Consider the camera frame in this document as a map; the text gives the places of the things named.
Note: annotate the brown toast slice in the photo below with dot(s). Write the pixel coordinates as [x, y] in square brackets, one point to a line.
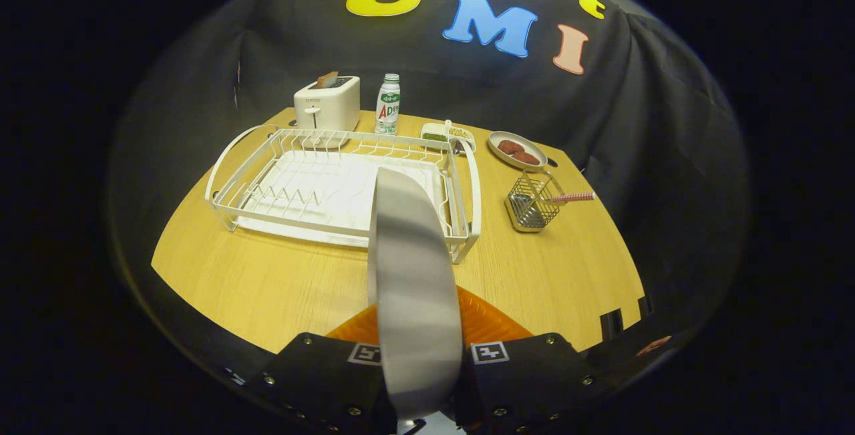
[327, 79]

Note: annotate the white green label bottle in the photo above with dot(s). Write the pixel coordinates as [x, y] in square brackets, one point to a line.
[388, 107]

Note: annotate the white drain tray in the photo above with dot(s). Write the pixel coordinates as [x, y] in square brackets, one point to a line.
[334, 188]

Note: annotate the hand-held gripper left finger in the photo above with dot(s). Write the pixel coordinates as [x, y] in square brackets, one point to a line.
[320, 381]

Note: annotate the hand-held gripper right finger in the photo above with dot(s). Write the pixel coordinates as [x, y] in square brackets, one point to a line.
[528, 381]

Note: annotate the white divided snack dish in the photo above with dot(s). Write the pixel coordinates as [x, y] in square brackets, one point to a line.
[437, 134]

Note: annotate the brown meat slice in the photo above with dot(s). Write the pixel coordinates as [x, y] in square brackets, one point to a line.
[526, 158]
[511, 147]

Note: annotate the beige oval meat plate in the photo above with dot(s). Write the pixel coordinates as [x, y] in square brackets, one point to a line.
[497, 135]

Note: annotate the black table edge bracket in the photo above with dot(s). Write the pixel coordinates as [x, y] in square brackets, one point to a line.
[611, 325]
[645, 307]

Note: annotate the beige round plate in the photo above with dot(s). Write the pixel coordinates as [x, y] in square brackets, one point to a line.
[414, 288]

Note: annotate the white toaster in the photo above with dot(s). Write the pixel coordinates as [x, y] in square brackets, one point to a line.
[330, 107]

